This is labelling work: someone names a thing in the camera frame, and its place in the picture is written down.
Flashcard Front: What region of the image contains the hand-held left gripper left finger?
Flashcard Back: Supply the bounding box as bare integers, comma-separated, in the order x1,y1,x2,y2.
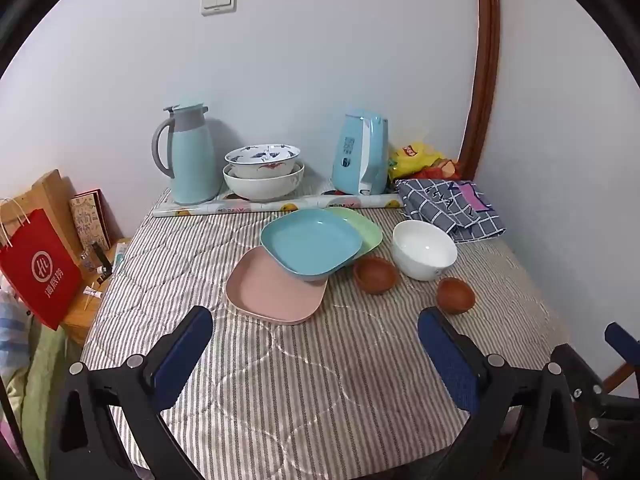
50,305,216,480

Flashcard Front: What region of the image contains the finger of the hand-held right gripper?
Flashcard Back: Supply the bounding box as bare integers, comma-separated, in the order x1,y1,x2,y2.
551,342,608,403
604,322,640,361

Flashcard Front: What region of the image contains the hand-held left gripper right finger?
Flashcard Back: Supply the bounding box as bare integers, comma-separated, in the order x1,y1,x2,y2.
417,306,583,480

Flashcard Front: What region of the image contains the small brown bowl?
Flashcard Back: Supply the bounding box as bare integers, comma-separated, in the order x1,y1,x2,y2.
353,256,399,295
436,277,476,315

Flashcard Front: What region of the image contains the pink plate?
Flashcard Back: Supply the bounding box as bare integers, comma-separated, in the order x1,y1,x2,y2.
225,246,329,326

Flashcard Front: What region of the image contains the plain white bowl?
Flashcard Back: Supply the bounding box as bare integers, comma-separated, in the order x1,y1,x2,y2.
392,220,458,281

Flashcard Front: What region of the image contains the green plate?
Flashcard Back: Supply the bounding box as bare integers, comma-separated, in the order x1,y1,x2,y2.
325,206,384,261

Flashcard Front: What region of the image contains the blue plate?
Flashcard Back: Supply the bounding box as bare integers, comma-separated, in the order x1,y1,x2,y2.
260,208,363,281

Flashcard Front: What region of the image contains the wooden side stool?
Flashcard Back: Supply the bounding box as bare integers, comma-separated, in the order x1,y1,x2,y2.
60,237,133,346

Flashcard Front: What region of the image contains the white green tube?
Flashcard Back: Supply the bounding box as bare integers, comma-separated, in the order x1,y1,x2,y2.
111,240,132,276

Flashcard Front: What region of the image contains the small dark bottle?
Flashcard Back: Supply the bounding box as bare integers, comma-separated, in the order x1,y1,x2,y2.
80,241,110,276

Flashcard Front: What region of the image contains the green blanket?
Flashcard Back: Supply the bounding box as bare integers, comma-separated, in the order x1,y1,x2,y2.
20,320,82,466

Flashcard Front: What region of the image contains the grey checked cloth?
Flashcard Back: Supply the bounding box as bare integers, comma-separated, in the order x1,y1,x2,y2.
396,177,507,243

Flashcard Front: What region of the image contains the rolled printed sheet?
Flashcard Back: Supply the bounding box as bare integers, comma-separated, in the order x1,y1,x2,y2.
152,194,406,219

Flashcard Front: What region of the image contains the patterned flat box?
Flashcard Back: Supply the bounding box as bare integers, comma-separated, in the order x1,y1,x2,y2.
69,189,113,251

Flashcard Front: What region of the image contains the red paper bag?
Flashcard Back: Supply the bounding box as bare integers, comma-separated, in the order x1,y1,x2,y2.
0,197,83,331

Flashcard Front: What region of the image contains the red patterned white bowl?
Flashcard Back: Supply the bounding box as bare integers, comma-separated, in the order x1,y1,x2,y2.
222,162,305,202

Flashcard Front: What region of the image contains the red chip bag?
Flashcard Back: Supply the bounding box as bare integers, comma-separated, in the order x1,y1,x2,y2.
417,157,462,181

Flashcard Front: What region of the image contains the light blue thermos jug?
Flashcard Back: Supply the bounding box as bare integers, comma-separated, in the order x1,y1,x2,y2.
152,103,223,206

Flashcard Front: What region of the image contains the yellow chip bag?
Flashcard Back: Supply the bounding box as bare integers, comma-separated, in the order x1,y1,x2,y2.
389,141,446,181

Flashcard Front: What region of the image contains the brown cardboard box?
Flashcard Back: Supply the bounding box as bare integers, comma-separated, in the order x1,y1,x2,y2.
7,169,83,261

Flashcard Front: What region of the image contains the blue patterned white bowl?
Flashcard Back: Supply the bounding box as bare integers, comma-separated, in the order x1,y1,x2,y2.
224,144,302,179

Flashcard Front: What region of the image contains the light blue electric kettle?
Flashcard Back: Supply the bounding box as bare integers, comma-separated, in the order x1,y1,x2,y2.
331,109,390,196

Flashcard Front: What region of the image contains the brown wooden door frame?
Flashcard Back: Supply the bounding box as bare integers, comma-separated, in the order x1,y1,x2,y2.
457,0,502,176

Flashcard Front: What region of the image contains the white wall light switch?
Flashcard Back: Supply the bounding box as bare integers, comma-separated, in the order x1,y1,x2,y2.
201,0,238,17

